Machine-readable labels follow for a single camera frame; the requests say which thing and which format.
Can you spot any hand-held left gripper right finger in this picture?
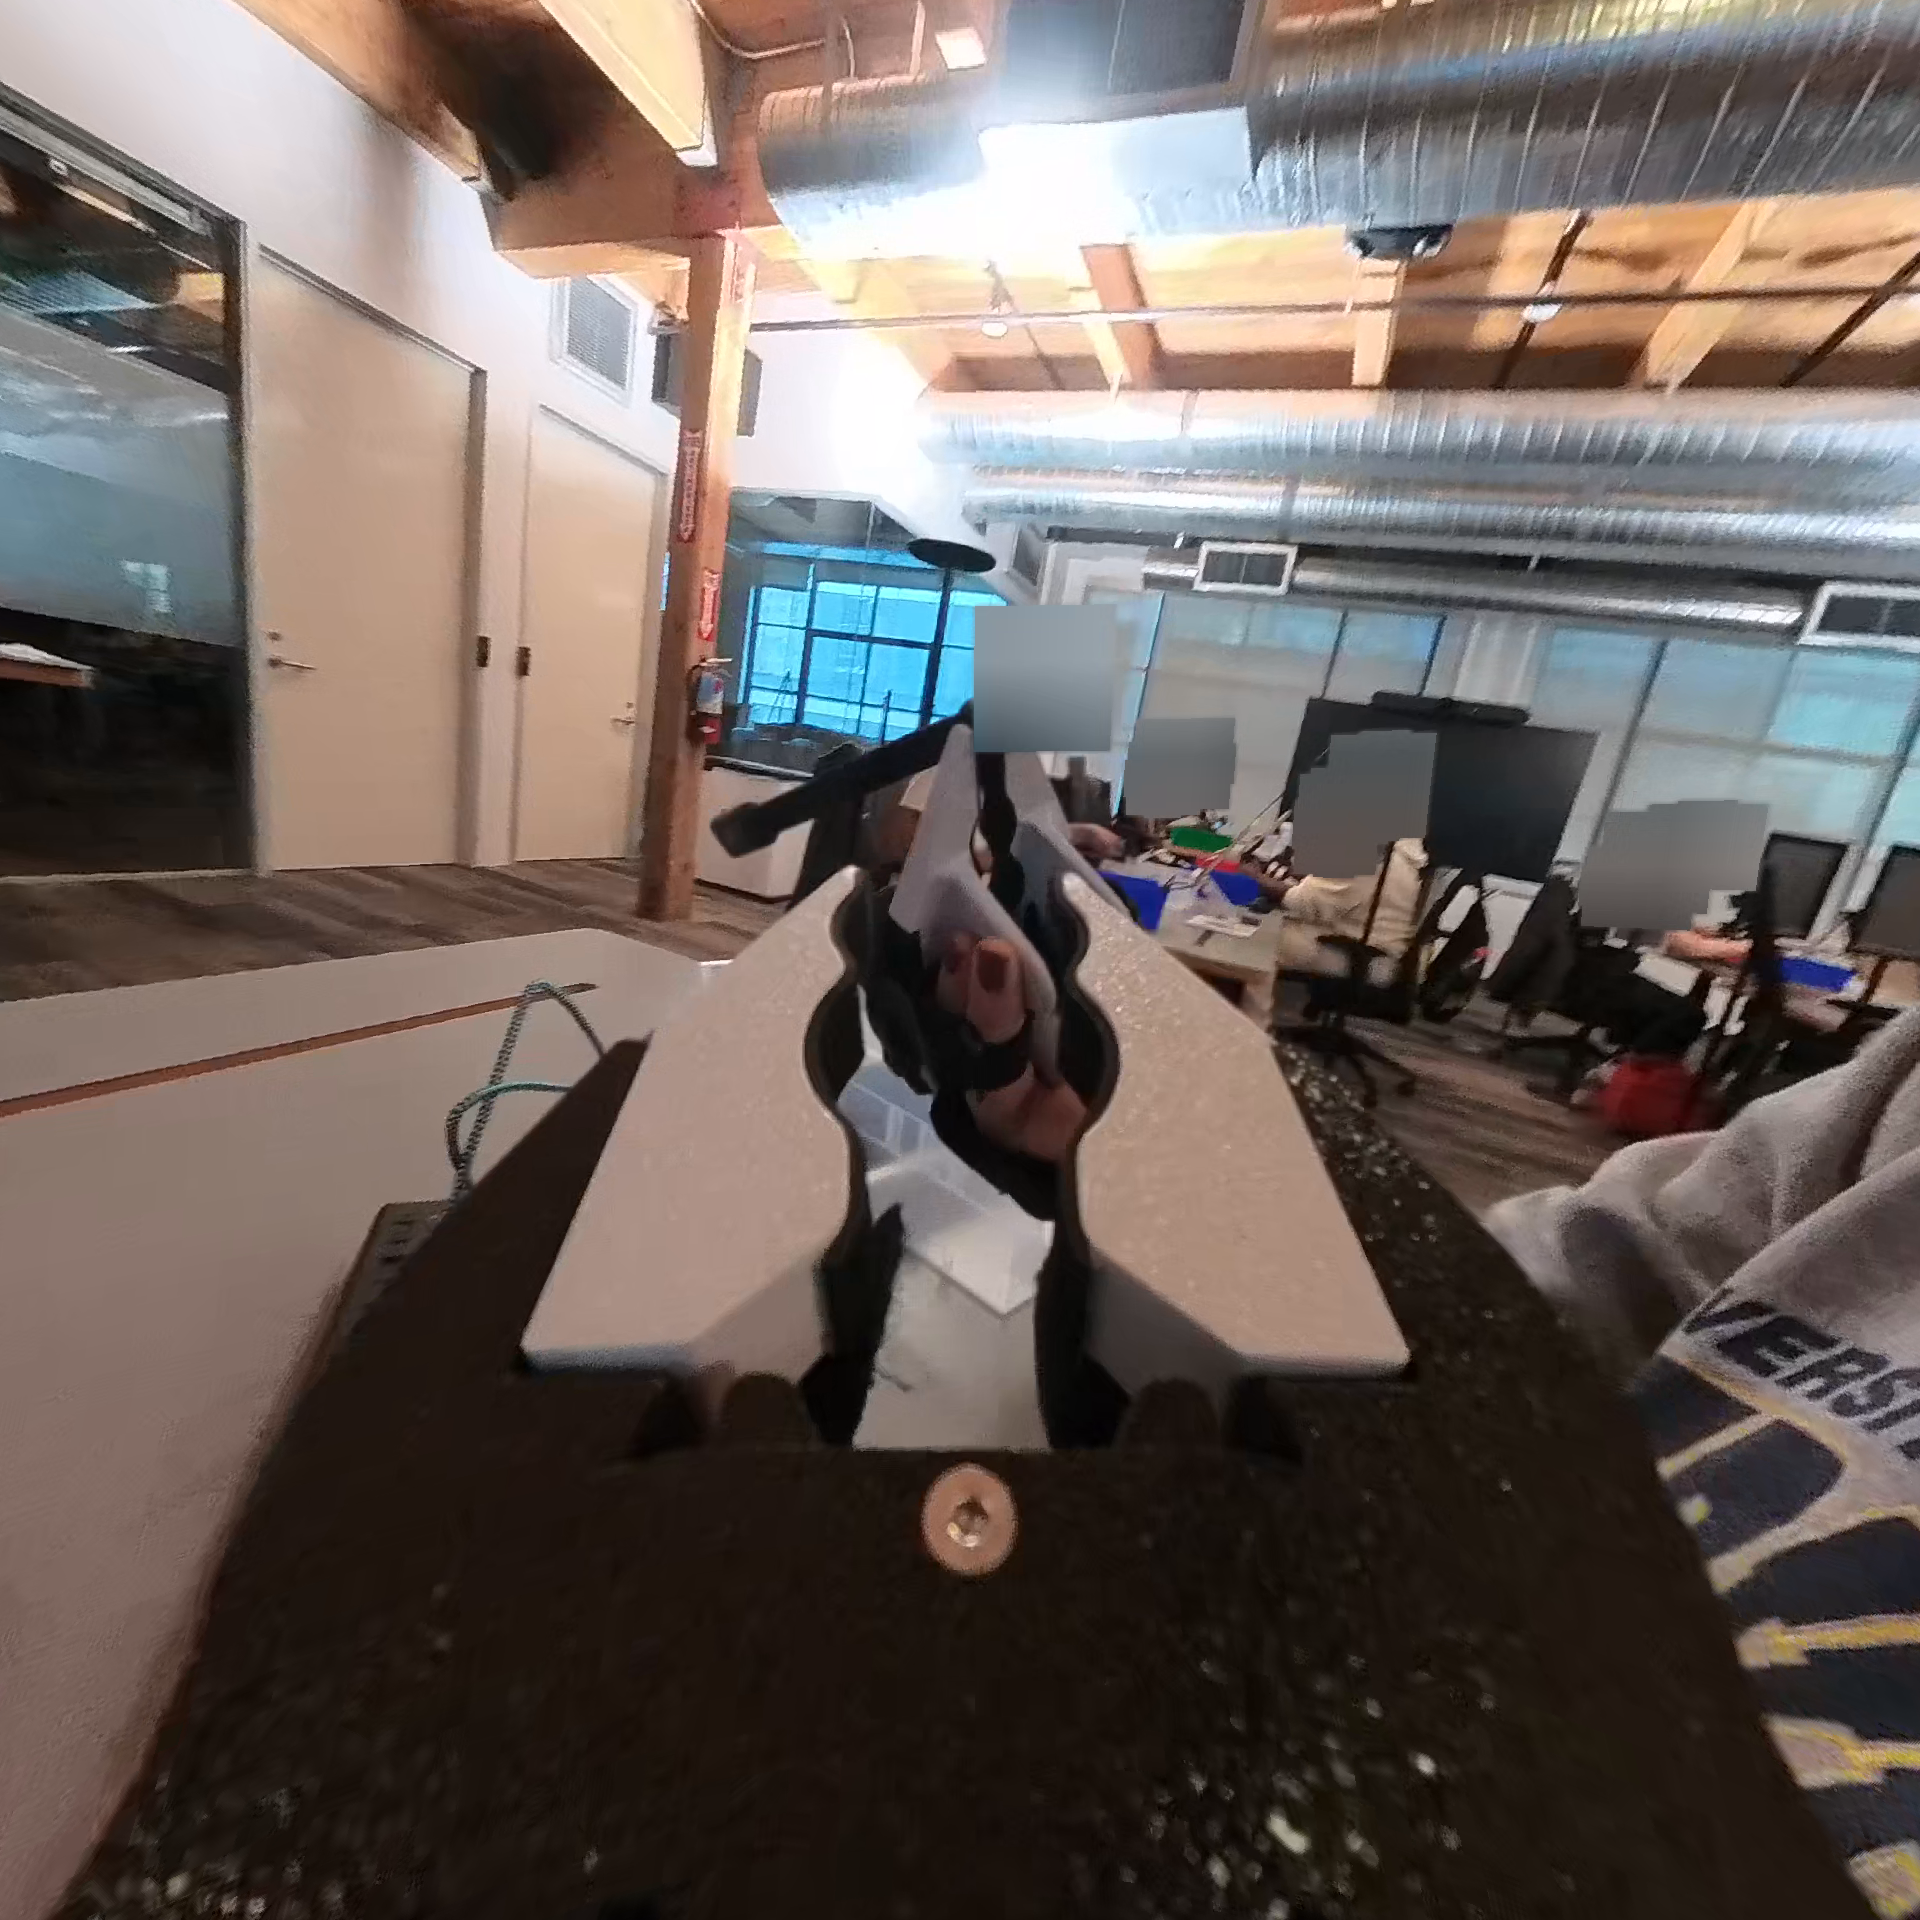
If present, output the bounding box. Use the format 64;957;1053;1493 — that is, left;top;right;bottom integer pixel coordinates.
1034;874;1414;1389

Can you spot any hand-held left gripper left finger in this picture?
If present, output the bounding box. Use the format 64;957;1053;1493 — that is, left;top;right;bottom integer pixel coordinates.
518;865;910;1382

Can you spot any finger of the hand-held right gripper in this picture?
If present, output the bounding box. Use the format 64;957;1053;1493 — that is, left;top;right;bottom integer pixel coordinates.
892;731;1068;1058
1007;749;1133;923

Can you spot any teal braided usb cable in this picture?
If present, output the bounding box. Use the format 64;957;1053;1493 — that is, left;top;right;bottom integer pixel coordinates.
445;979;605;1202

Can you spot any black usb hub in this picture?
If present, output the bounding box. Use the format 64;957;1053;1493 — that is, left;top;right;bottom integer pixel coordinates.
321;1198;458;1353

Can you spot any person's right hand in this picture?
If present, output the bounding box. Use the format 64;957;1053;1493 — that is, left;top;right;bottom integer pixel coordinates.
929;931;1093;1164

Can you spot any clear plastic container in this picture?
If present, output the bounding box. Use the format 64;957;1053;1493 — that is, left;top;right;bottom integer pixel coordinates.
839;1073;1057;1325

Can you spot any black angled bar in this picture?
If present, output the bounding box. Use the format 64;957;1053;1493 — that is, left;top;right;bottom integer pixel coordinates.
710;726;968;859

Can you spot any black office chair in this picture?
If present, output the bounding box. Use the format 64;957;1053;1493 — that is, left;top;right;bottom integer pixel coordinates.
1296;870;1490;1109

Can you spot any black floor lamp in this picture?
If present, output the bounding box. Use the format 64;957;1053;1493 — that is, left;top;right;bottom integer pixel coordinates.
911;537;996;741

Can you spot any white door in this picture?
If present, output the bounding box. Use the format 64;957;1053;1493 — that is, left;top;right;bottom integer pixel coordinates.
247;246;489;875
514;405;671;867

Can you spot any red bag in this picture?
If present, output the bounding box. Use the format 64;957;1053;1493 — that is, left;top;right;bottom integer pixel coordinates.
1593;1053;1708;1135

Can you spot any large black screen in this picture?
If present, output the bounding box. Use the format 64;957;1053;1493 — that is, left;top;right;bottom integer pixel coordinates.
1296;692;1600;889

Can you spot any person's grey printed sweatshirt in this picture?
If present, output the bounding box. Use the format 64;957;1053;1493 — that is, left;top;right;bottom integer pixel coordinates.
1485;1001;1920;1920

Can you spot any white vent grille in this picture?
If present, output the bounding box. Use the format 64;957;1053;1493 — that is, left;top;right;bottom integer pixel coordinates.
556;269;639;399

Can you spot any black computer monitor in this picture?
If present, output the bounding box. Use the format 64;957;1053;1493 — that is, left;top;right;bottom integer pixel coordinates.
1756;831;1856;943

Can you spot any wooden post with red signs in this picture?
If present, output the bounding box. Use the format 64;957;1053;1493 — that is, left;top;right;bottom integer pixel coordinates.
636;164;754;923

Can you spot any long silver duct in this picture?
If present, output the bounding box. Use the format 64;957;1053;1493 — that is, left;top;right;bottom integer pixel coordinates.
914;386;1920;505
959;469;1920;559

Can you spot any black wall speaker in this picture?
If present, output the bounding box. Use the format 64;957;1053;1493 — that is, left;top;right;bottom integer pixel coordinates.
652;322;762;441

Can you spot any silver ventilation duct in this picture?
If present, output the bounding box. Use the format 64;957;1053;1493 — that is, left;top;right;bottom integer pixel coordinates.
756;75;993;244

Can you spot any dark insulated duct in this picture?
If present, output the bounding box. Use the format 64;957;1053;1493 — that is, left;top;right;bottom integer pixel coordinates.
1247;0;1920;231

